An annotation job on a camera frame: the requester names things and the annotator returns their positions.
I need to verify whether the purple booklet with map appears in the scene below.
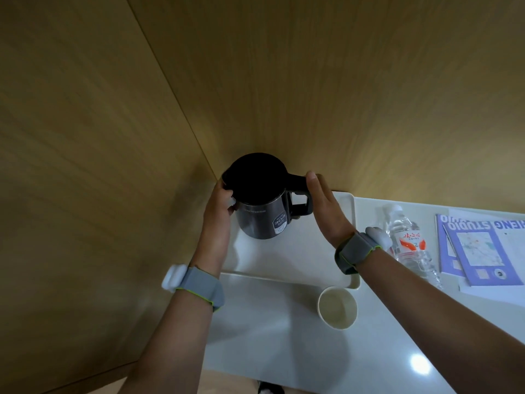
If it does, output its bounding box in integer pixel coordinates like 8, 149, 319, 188
444, 219, 525, 287

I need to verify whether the grey wristband with white tracker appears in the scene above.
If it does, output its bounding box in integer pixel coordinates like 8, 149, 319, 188
161, 264, 226, 312
335, 227, 395, 276

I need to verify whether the white paper cup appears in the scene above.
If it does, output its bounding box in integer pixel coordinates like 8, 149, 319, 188
318, 286, 358, 331

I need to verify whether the person's left forearm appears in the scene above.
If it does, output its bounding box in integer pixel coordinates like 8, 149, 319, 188
118, 283, 220, 394

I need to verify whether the white plastic tray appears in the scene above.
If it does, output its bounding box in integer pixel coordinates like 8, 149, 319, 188
219, 191, 362, 290

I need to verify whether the person's left hand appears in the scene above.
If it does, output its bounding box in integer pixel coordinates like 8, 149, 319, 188
192, 179, 238, 270

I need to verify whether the clear plastic water bottle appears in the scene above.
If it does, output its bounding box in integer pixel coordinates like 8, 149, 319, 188
382, 204, 445, 290

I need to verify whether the black electric kettle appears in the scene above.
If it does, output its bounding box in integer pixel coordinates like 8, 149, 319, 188
222, 153, 315, 240

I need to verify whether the white paper sheet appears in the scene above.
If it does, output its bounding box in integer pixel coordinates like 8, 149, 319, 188
448, 208, 525, 305

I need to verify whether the person's right forearm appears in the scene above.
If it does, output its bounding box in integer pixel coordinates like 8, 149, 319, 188
356, 247, 525, 394

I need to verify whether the person's right hand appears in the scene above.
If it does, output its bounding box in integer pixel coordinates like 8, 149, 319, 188
305, 171, 357, 251

